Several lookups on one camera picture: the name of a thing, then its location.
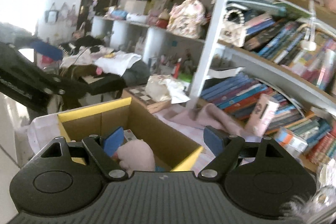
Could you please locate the white crumpled tissue bag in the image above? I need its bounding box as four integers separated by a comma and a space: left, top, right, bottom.
145, 75, 190, 104

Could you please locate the pink tall carton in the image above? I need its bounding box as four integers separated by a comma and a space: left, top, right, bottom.
245, 94, 280, 137

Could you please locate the white bookshelf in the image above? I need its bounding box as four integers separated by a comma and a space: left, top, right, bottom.
89, 0, 336, 175

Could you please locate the yellow cardboard box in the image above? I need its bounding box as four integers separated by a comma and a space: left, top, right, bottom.
27, 97, 205, 172

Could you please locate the pink plush toy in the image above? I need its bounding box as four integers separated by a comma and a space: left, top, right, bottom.
112, 140, 155, 176

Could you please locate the red white small box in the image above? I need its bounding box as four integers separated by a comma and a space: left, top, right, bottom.
123, 130, 137, 142

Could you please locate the white quilted handbag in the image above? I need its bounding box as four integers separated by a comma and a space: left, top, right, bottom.
219, 9, 247, 48

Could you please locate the purple grey cloth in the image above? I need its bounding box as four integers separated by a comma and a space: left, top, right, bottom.
154, 103, 253, 140

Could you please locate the floral fabric bag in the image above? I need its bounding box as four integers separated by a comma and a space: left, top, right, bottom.
167, 0, 206, 39

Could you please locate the orange blue white box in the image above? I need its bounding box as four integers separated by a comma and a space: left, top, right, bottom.
273, 127, 308, 158

